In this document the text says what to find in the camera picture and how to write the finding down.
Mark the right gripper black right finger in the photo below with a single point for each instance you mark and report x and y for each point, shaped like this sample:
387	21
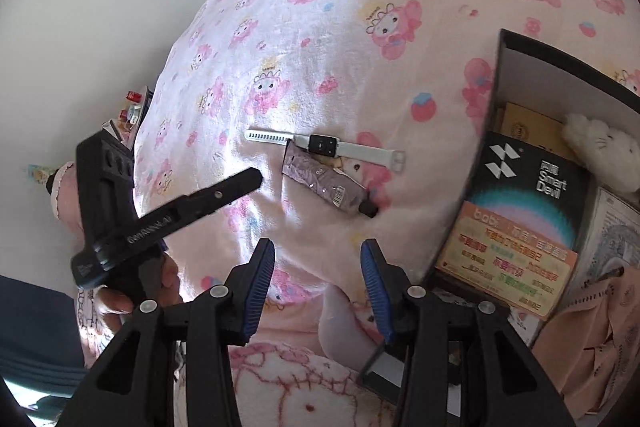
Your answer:
449	355

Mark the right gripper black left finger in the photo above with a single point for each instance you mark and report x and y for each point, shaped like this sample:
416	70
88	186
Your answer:
132	382

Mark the black Smart Devil package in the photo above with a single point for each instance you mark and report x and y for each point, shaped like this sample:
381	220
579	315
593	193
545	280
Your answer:
515	235

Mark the mauve hand cream tube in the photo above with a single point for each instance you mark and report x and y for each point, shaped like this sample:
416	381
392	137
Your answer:
334	187

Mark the white strap smartwatch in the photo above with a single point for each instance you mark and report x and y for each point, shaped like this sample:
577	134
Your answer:
332	147

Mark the white plush bunny toy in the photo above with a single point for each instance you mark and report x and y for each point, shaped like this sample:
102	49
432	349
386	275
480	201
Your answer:
611	155

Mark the black cardboard storage box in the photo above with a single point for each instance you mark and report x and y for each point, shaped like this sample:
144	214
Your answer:
552	83

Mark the person's left hand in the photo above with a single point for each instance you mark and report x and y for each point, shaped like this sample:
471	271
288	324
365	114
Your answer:
111	305

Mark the pink white plush pillow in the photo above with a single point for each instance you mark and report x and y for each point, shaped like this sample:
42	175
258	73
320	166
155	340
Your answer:
277	384

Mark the shelf with small bottles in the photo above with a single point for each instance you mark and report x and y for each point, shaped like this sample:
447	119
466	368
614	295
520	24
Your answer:
125	126

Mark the white printed paper booklet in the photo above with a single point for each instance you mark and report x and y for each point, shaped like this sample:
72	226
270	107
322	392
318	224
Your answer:
611	240

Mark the brown cardboard small box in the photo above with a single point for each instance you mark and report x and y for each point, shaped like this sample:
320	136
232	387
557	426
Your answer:
524	124

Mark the pink cartoon print blanket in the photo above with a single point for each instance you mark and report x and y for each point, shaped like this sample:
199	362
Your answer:
411	75

